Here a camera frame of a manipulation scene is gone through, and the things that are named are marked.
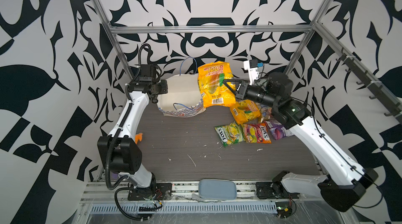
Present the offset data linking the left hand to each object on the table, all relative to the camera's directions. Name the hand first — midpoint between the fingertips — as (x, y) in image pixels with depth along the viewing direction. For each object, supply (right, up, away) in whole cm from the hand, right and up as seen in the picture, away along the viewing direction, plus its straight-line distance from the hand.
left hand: (162, 83), depth 83 cm
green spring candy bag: (+37, -28, +7) cm, 47 cm away
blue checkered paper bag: (+8, -8, +24) cm, 27 cm away
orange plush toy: (-14, -29, +5) cm, 33 cm away
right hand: (+29, -2, -24) cm, 38 cm away
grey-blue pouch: (+27, -50, -9) cm, 58 cm away
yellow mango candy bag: (+47, -16, +14) cm, 51 cm away
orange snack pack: (+55, -29, +7) cm, 63 cm away
